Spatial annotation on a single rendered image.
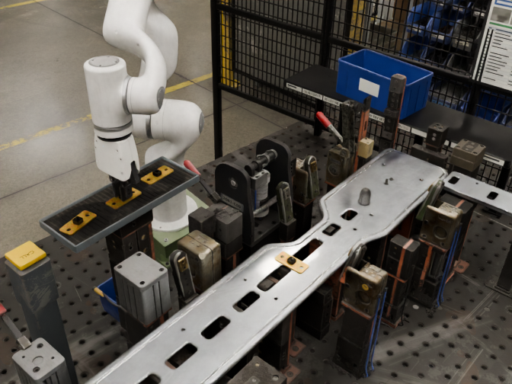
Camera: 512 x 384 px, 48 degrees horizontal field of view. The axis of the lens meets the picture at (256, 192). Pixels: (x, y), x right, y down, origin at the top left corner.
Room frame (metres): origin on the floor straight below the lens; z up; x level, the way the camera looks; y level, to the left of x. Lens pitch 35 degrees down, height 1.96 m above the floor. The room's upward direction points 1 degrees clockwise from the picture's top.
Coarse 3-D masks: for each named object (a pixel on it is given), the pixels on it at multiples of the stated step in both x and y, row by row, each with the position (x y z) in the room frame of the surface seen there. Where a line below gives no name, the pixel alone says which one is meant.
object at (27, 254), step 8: (16, 248) 0.90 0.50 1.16; (24, 248) 0.90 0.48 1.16; (32, 248) 0.90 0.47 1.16; (8, 256) 0.88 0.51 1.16; (16, 256) 0.88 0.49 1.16; (24, 256) 0.88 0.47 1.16; (32, 256) 0.88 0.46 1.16; (40, 256) 0.88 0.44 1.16; (16, 264) 0.86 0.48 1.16; (24, 264) 0.86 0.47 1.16
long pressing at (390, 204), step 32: (384, 160) 1.54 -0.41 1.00; (416, 160) 1.55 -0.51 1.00; (352, 192) 1.36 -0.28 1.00; (384, 192) 1.37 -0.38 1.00; (416, 192) 1.37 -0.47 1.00; (320, 224) 1.21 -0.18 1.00; (352, 224) 1.21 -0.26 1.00; (384, 224) 1.22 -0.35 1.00; (256, 256) 1.07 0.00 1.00; (320, 256) 1.08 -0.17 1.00; (224, 288) 0.96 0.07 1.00; (256, 288) 0.96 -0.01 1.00; (288, 288) 0.96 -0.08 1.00; (192, 320) 0.86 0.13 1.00; (256, 320) 0.86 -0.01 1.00; (128, 352) 0.77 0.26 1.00; (160, 352) 0.77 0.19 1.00; (224, 352) 0.77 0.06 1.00
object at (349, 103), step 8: (344, 104) 1.50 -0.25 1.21; (352, 104) 1.51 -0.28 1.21; (344, 112) 1.50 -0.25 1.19; (352, 112) 1.52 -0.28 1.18; (344, 120) 1.50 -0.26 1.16; (352, 120) 1.51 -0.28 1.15; (344, 128) 1.50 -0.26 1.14; (352, 128) 1.51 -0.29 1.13; (344, 136) 1.49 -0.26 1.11; (352, 136) 1.51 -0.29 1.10; (344, 144) 1.49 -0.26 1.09; (352, 144) 1.51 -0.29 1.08; (352, 152) 1.50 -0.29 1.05
